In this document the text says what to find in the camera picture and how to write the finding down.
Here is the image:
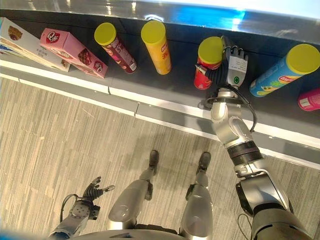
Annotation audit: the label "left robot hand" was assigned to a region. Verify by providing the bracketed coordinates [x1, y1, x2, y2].
[83, 176, 116, 201]

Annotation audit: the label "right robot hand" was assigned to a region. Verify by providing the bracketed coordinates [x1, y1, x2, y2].
[194, 35, 249, 87]

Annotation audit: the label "red chip can yellow lid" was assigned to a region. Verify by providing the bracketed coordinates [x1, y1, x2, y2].
[193, 36, 226, 90]

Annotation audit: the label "left silver robot leg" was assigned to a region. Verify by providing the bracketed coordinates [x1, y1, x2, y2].
[107, 149, 160, 230]

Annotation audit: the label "silver robot leg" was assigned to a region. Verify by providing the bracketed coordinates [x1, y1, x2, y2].
[107, 149, 160, 230]
[179, 151, 214, 238]

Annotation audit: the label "blue chip can yellow lid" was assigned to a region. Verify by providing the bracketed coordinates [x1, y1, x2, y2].
[249, 43, 320, 98]

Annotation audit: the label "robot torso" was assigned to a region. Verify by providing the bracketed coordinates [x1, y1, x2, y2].
[74, 223, 201, 240]

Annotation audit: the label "dark grey shelf board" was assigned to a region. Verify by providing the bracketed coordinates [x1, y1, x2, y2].
[0, 8, 320, 171]

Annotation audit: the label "pink chip can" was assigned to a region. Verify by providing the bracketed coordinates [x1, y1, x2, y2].
[296, 87, 320, 112]

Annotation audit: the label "right silver robot leg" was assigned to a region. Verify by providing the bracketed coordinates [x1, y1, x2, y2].
[179, 151, 214, 238]

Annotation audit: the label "maroon chip can yellow lid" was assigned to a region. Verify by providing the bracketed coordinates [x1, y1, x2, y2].
[93, 22, 139, 75]

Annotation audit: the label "pink wafer box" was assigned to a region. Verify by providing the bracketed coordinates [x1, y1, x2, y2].
[39, 27, 109, 79]

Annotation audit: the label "white biscuit box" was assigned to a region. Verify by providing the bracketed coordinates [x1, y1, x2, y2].
[0, 17, 72, 73]

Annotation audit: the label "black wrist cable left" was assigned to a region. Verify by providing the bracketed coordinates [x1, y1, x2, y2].
[59, 194, 79, 224]

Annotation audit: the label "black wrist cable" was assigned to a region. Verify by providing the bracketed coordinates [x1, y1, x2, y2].
[217, 84, 256, 133]
[59, 194, 79, 224]

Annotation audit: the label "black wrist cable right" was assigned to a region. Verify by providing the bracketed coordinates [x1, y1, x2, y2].
[217, 84, 256, 133]

